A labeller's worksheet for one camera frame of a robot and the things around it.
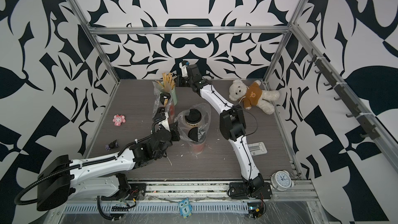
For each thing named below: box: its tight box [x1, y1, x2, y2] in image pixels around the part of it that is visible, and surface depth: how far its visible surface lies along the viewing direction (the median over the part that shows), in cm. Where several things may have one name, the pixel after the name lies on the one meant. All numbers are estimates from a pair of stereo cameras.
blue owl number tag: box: [178, 197, 193, 219], surface depth 70 cm
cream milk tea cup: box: [184, 108, 202, 127], surface depth 82 cm
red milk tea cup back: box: [187, 126, 207, 154], surface depth 73 cm
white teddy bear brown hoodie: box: [229, 78, 281, 115], surface depth 104 cm
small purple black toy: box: [104, 139, 119, 151], surface depth 89 cm
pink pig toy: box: [112, 114, 126, 127], surface depth 98 cm
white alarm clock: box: [269, 170, 296, 192], surface depth 76 cm
